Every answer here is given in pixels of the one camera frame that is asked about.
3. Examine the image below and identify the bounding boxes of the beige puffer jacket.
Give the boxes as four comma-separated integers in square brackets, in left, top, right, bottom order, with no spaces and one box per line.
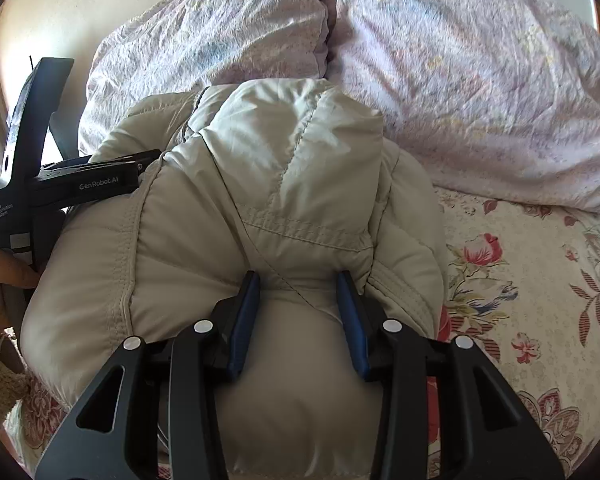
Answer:
[20,79,446,479]

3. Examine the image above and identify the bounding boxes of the left lilac floral pillow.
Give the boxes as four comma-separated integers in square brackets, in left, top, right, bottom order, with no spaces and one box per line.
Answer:
[79,0,328,154]

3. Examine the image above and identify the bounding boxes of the right lilac floral pillow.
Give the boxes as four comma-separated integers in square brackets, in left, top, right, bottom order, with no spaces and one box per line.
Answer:
[324,0,600,214]

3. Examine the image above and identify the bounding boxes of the lilac floral pillow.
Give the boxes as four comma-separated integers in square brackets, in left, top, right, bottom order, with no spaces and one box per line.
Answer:
[324,0,600,214]
[79,0,328,154]

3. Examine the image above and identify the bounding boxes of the floral bed sheet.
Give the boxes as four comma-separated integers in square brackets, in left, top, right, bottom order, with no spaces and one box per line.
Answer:
[5,190,600,479]

